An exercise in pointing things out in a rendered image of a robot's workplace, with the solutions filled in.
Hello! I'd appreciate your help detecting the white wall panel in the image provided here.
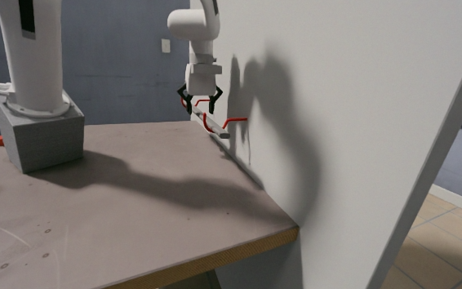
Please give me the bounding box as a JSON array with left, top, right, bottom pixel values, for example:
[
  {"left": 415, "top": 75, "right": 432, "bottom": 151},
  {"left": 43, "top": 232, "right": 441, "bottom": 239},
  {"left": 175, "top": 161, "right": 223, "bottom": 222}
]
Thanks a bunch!
[{"left": 191, "top": 0, "right": 462, "bottom": 289}]

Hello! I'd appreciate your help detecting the grey long bar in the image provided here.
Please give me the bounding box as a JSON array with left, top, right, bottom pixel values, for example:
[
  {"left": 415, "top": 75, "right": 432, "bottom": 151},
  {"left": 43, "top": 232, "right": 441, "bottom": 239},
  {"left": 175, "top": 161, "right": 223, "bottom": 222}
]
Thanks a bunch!
[{"left": 191, "top": 103, "right": 230, "bottom": 139}]

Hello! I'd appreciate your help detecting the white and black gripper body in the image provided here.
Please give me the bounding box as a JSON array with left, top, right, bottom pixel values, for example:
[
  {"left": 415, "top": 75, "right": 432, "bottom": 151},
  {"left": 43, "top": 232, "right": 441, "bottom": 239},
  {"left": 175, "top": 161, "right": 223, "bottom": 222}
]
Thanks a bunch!
[{"left": 185, "top": 63, "right": 216, "bottom": 96}]

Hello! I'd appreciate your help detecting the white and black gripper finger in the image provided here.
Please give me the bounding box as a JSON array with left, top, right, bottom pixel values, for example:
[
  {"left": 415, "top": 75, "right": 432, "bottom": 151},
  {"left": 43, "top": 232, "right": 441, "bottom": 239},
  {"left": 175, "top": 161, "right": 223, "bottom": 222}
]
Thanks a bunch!
[
  {"left": 208, "top": 86, "right": 223, "bottom": 114},
  {"left": 177, "top": 83, "right": 193, "bottom": 115}
]

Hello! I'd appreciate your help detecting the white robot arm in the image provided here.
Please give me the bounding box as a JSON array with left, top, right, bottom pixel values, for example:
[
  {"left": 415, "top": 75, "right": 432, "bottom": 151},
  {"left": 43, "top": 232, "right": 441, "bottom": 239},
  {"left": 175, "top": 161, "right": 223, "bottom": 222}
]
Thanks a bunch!
[{"left": 0, "top": 0, "right": 222, "bottom": 118}]

